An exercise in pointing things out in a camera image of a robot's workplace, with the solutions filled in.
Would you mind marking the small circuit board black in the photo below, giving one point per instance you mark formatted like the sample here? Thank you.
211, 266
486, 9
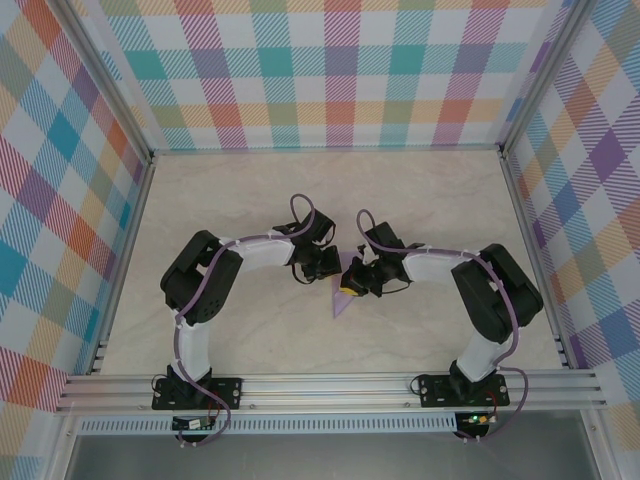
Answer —
187, 425

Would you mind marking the small circuit board green light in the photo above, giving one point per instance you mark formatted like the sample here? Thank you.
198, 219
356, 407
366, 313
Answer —
477, 419

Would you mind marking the aluminium frame post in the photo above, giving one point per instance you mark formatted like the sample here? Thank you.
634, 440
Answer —
536, 75
118, 82

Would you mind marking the black base plate right arm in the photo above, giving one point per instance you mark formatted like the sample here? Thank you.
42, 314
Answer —
435, 392

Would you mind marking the grey metal plate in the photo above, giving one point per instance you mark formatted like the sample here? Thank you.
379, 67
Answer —
325, 460

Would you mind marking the black base plate left arm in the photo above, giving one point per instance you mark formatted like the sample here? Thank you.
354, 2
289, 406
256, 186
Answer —
225, 390

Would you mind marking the aluminium frame rail short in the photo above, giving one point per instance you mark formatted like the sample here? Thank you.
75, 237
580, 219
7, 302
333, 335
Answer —
536, 260
122, 265

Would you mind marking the purple cloth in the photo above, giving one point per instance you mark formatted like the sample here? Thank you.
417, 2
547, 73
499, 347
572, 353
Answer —
341, 305

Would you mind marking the aluminium frame rail long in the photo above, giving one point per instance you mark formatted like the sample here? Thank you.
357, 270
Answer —
325, 149

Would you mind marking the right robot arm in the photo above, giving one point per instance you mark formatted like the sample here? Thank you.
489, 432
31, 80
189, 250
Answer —
495, 300

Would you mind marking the aluminium mounting rail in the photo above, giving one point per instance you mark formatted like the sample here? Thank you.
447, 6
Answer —
325, 392

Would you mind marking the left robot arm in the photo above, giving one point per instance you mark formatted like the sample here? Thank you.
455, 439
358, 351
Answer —
200, 300

